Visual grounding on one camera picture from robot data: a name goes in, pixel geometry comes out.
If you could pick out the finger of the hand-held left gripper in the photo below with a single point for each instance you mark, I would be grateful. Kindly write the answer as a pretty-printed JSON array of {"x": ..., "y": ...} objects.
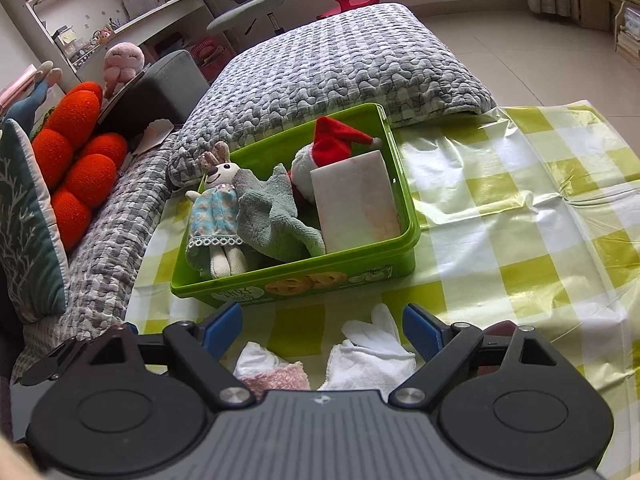
[{"x": 55, "y": 365}]

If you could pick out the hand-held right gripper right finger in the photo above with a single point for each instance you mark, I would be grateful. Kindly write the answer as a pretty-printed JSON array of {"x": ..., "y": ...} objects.
[{"x": 422, "y": 330}]

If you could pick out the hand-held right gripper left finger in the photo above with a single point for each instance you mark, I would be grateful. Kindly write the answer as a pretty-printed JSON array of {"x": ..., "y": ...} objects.
[{"x": 222, "y": 330}]

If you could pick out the white plush toy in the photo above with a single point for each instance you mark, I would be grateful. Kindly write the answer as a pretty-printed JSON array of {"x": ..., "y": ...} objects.
[{"x": 365, "y": 365}]

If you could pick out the pink and white fuzzy sock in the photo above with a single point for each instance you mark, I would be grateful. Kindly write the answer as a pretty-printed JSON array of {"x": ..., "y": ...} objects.
[{"x": 275, "y": 375}]

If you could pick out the green plastic box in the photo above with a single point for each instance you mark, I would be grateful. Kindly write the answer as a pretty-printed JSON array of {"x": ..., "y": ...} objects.
[{"x": 350, "y": 270}]

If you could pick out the grey-green towel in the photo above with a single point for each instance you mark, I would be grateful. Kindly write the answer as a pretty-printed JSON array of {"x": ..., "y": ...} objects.
[{"x": 270, "y": 220}]

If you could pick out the bunny doll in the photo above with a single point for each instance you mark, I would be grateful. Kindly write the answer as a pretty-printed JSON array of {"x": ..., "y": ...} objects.
[{"x": 215, "y": 210}]

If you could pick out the pink sponge block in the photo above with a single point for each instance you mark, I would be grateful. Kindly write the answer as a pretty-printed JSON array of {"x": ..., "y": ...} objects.
[{"x": 355, "y": 200}]

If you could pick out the red and white santa plush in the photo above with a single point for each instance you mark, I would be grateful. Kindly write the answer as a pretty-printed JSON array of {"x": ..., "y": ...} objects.
[{"x": 332, "y": 145}]

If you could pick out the brown soft toy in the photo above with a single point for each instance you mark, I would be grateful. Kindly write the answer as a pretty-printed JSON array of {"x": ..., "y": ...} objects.
[{"x": 497, "y": 329}]

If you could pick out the green checked tablecloth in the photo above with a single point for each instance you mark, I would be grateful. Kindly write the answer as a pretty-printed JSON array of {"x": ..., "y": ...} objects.
[{"x": 500, "y": 240}]

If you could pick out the teal branch-print pillow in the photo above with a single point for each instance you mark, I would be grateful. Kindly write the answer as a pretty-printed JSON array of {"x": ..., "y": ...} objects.
[{"x": 25, "y": 235}]

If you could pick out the grey sofa with quilted cover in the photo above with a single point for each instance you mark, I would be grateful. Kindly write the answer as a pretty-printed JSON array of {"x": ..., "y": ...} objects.
[{"x": 115, "y": 240}]

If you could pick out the white scalloped paper piece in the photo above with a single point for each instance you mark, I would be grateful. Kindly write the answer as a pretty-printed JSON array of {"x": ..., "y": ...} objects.
[{"x": 157, "y": 132}]

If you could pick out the orange carrot plush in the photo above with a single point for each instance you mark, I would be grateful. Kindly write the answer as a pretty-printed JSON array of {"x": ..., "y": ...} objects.
[{"x": 75, "y": 110}]

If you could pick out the blue plush toy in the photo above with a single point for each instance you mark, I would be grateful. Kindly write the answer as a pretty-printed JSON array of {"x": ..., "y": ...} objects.
[{"x": 30, "y": 105}]

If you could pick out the grey quilted cushion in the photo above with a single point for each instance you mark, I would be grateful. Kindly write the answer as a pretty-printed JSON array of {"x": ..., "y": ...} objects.
[{"x": 340, "y": 60}]

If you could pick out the pink plush toy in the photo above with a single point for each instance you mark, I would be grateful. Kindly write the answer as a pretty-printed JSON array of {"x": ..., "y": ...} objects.
[{"x": 122, "y": 60}]

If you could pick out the white bookshelf desk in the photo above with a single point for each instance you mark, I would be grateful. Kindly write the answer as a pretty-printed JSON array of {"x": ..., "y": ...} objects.
[{"x": 150, "y": 22}]

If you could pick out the grey office chair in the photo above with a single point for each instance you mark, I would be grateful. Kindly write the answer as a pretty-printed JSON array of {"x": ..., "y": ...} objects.
[{"x": 255, "y": 5}]

